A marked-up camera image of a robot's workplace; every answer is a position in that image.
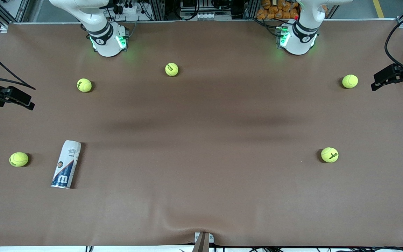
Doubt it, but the white blue tennis ball can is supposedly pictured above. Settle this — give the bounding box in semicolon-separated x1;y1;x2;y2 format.
50;140;82;189

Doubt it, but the yellow-green tennis ball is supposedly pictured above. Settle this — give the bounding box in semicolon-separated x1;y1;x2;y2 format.
165;62;179;77
9;152;29;167
77;78;92;93
321;147;339;163
342;74;359;89

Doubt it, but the orange bagged objects pile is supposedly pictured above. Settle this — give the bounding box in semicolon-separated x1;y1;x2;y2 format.
256;0;300;20

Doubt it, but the white power strip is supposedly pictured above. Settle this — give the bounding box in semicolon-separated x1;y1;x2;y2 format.
116;0;142;14

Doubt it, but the grey electronics box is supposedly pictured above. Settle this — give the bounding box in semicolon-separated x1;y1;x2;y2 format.
180;0;233;21

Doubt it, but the brown table cloth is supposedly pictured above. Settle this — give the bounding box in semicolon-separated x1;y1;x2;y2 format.
0;19;403;247

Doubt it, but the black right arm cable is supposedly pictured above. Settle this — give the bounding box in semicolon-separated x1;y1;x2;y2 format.
0;42;36;91

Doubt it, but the aluminium frame post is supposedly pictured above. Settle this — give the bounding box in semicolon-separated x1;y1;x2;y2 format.
245;0;260;20
151;0;165;21

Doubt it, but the grey metal mount bracket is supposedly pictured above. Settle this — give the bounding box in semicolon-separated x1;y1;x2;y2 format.
195;232;214;252

